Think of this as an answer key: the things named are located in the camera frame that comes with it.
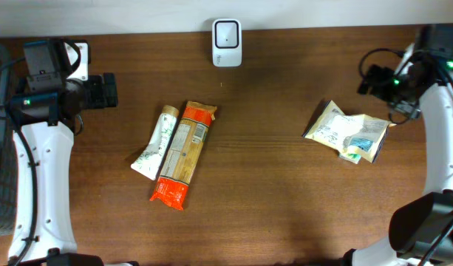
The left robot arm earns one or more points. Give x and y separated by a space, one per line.
46 117

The white tube with brown cap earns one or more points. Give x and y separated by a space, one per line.
149 162

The teal tissue pack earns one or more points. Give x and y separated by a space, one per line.
353 158

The white barcode scanner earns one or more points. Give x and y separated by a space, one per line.
226 42

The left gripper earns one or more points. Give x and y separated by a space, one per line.
102 99

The orange spaghetti package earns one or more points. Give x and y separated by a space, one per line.
183 154

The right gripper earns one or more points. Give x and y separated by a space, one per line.
380 75

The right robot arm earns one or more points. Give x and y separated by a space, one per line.
421 232

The grey plastic mesh basket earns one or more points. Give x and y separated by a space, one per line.
8 173

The cream snack bag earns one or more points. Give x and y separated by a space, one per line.
348 134

